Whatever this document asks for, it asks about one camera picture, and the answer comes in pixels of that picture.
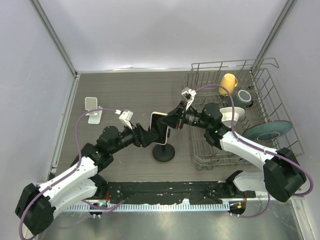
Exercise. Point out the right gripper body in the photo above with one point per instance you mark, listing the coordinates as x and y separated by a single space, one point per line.
182 111

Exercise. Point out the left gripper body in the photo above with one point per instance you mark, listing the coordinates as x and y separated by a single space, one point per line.
136 138

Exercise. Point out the phone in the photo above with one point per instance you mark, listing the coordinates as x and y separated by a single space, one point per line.
158 128

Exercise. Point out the black round-base phone stand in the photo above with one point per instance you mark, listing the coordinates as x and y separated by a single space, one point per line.
163 151

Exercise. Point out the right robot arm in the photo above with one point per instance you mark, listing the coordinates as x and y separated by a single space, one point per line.
280 174

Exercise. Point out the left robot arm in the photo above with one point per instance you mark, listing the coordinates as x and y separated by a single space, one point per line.
39 205

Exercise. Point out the silver folding phone stand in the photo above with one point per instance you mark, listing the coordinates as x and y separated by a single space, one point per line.
94 112

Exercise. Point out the white bowl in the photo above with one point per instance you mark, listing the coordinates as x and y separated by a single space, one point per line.
227 113

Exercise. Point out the yellow mug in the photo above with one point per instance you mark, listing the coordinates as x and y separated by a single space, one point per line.
229 81

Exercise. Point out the dark green mug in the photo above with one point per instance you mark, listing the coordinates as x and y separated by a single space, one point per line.
242 99

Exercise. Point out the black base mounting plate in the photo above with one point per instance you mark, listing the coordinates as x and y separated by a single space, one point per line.
170 192

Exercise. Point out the blue-green plate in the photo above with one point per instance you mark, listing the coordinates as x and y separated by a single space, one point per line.
268 131

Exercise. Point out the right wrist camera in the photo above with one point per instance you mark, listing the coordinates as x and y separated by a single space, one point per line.
189 95

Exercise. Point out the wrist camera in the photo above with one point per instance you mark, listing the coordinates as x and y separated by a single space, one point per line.
189 95
125 117

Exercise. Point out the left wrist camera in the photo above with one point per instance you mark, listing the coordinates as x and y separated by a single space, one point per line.
125 117

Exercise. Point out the metal wire dish rack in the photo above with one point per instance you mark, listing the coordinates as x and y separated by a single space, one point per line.
253 76

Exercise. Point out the white slotted cable duct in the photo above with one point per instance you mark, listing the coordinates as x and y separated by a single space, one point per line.
185 206

